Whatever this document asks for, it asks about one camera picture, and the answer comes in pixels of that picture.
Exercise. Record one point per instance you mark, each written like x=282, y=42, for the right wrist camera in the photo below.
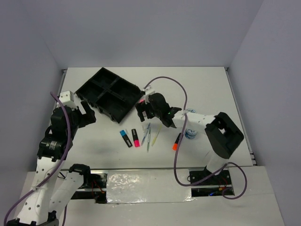
x=147, y=92

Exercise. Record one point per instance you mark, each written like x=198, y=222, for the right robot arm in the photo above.
x=223, y=134

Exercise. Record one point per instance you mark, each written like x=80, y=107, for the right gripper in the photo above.
x=142, y=108

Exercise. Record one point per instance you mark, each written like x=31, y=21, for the silver foil panel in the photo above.
x=145, y=186

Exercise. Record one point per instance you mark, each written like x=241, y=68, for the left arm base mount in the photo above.
x=91, y=183

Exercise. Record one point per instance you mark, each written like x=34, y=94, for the yellow pen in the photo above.
x=156, y=135

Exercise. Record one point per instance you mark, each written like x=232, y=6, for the blue white pen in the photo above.
x=145, y=133

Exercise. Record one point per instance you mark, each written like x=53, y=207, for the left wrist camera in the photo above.
x=66, y=97

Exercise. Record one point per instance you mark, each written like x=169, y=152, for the green white pen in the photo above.
x=149, y=140

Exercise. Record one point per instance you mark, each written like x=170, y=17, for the black compartment tray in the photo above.
x=110, y=94

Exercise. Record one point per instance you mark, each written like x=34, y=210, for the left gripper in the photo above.
x=88, y=117

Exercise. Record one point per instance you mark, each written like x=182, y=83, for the pink highlighter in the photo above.
x=135, y=138

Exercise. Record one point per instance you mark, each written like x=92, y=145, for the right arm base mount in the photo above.
x=214, y=186

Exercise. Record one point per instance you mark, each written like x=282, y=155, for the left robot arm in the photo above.
x=43, y=204

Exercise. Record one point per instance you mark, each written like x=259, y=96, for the blue highlighter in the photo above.
x=126, y=138

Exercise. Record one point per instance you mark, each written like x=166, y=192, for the orange highlighter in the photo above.
x=175, y=145

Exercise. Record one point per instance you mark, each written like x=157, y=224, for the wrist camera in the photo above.
x=66, y=97
x=147, y=92

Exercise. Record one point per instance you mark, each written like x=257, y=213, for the blue tape roll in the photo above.
x=189, y=110
x=190, y=134

